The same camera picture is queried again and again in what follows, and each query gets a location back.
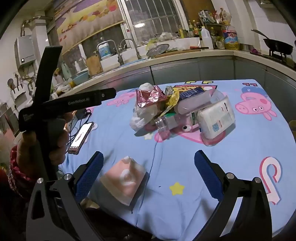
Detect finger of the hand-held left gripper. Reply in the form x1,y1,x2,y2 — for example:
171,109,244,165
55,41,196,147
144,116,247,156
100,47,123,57
35,130,59,183
33,46,63,105

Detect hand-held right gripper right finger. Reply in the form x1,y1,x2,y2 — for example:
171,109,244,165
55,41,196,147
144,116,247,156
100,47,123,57
194,150,272,241

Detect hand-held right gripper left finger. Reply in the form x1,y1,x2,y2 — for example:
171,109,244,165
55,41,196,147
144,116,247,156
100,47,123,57
26,151,104,241

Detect pink tissue pack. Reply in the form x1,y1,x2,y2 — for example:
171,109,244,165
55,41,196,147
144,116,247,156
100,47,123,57
99,156,149,207

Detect white wipes pack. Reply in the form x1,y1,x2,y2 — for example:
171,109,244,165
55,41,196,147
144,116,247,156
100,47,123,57
199,96,236,139

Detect clear plastic bottle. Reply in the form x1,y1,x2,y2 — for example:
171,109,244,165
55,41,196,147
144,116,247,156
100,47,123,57
154,90,225,132

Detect white plastic bag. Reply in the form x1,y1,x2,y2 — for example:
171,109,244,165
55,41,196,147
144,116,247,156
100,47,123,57
129,82,162,132

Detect pink foil wrapper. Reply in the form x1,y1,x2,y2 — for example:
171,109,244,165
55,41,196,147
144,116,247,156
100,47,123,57
135,85,167,109

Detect yellow snack wrapper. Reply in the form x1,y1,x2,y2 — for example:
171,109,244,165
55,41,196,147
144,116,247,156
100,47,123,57
159,86,184,118

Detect blue carton box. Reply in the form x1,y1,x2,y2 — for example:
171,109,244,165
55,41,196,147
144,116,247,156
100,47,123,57
172,85,218,102

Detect person's left hand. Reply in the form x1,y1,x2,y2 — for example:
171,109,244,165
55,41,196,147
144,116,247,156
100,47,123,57
16,112,74,180

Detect black charger plug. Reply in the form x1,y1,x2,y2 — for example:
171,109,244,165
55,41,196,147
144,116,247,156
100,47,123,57
74,108,92,120

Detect blue plastic basin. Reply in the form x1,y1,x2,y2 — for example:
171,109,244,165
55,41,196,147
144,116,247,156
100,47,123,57
70,70,89,86

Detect pig print blue blanket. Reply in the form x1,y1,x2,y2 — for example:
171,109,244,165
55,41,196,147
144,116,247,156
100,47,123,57
55,79,292,241

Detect grey water heater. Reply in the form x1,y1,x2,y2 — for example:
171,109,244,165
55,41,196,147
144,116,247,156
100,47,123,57
14,35,37,69

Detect hanging kitchen utensils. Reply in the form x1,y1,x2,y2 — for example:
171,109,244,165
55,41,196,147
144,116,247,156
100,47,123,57
7,72,35,93

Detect smartphone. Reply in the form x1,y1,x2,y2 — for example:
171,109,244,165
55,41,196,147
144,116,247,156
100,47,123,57
68,122,95,155

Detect wooden cutting board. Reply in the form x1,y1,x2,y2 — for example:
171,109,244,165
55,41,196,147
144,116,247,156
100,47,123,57
86,56,103,77

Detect metal exhaust pipe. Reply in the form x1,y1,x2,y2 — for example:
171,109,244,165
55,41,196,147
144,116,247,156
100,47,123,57
20,16,47,36

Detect blue label white canister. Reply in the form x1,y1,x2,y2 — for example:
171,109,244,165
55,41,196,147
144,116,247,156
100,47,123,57
97,42,114,61

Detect curved steel faucet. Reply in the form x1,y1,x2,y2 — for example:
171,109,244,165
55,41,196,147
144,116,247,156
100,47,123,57
97,40,124,65
120,38,141,59

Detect grey kitchen cabinet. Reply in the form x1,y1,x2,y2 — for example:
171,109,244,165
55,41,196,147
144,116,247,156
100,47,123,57
53,50,296,121

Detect barred window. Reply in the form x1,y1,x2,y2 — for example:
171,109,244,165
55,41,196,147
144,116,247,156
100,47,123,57
120,0,188,41

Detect white plastic tub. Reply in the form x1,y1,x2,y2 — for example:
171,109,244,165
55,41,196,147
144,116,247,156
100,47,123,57
136,37,200,55

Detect row of sauce bottles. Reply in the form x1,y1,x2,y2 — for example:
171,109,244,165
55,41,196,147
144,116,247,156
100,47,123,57
178,20,203,39

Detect gas stove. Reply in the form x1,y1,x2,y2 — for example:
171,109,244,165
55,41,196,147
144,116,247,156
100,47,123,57
261,50,296,69

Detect white plastic jug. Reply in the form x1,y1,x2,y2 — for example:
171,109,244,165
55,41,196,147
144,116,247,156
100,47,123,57
201,26,213,49

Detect large cooking oil bottle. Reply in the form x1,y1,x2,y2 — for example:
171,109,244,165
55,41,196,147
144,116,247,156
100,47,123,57
221,24,241,50

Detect black frying pan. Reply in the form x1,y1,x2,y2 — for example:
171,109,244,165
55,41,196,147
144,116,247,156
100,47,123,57
252,29,294,55

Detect cluttered spice rack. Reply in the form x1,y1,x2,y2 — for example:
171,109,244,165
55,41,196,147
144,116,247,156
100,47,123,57
198,8,232,26

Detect black cable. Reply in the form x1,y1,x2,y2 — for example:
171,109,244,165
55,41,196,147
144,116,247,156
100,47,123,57
67,112,97,149

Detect thin blue cable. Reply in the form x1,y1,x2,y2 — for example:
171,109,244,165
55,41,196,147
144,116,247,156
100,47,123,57
131,140,159,212

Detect fruit print wall poster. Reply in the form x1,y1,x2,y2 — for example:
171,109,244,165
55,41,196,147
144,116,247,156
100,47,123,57
54,0,126,54

